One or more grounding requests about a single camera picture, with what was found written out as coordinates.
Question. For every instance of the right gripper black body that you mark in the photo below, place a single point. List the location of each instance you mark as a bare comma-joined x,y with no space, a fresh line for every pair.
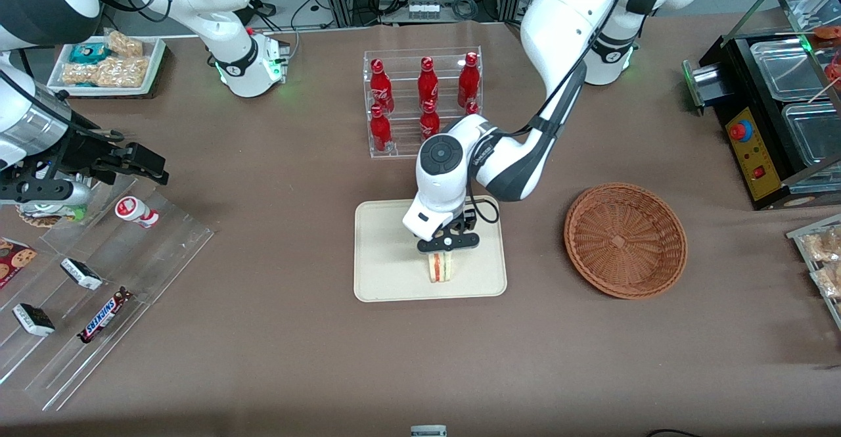
84,150

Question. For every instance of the triangle sandwich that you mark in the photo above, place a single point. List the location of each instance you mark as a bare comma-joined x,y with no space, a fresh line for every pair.
440,269

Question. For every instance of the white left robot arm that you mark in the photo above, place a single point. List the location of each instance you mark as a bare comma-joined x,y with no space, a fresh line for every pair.
565,3

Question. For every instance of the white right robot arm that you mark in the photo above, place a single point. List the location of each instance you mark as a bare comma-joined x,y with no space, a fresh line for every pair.
223,3

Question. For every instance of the cream plastic serving tray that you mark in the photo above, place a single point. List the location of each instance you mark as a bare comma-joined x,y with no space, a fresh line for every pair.
394,259

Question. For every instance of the white rectangular snack tray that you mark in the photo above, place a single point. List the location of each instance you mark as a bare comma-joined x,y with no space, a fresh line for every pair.
154,62

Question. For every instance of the round brown wicker basket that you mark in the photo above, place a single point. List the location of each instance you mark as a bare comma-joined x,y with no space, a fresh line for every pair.
624,240

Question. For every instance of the white red yogurt bottle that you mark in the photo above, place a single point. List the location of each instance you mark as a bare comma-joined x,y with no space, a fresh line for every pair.
135,211

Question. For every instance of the green brown snack pack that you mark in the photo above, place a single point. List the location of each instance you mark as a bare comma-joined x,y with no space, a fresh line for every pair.
46,217

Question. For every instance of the clear acrylic stepped display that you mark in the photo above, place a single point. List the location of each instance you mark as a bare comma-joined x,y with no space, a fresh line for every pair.
151,253

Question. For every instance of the large clear peanut snack bag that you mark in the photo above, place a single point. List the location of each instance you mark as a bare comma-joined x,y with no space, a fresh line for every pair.
112,72

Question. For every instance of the teal snack packet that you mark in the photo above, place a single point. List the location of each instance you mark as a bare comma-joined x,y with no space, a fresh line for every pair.
89,52

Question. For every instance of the clear acrylic bottle rack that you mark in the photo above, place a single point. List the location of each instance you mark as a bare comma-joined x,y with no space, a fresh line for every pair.
404,148

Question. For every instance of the small clear peanut snack bag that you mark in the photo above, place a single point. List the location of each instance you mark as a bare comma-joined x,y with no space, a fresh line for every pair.
125,44

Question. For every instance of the black white snack bar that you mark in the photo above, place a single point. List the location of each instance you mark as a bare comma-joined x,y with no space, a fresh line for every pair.
81,274
33,319

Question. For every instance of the chocolate chip cookie pack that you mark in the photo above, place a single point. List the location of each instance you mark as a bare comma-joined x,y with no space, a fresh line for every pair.
14,259

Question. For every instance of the snickers chocolate bar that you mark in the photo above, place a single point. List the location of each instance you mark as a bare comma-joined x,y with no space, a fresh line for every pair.
104,315

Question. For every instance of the white power strip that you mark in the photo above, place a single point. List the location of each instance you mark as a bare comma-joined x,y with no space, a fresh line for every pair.
424,10

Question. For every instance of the grey metal warmer drawer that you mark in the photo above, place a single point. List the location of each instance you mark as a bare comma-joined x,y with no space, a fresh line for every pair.
703,85

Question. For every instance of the black food warmer yellow panel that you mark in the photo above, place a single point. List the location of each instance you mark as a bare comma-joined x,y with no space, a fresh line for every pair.
752,148

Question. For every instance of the clear bag of crackers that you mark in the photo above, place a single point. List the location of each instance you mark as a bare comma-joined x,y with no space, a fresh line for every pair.
829,280
821,245

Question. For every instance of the steel food pan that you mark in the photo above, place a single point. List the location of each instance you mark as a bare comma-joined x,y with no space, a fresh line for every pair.
811,135
785,69

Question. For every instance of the red food piece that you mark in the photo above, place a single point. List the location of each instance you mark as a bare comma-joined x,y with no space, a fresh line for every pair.
829,31
834,69

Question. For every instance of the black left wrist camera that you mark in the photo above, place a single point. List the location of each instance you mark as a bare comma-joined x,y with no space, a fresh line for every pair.
469,219

